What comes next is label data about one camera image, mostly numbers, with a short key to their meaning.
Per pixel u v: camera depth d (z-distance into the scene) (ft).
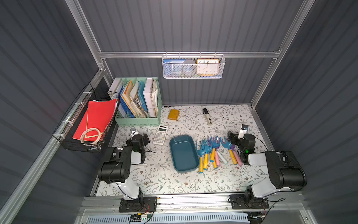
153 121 3.40
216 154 2.93
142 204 2.36
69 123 2.07
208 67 2.92
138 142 2.41
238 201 2.42
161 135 3.33
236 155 2.90
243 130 2.69
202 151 3.00
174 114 3.68
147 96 3.11
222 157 2.92
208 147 3.04
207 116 3.55
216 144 3.14
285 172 1.72
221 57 2.92
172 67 2.77
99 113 2.40
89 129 2.27
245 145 2.40
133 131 2.70
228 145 3.05
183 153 3.00
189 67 2.90
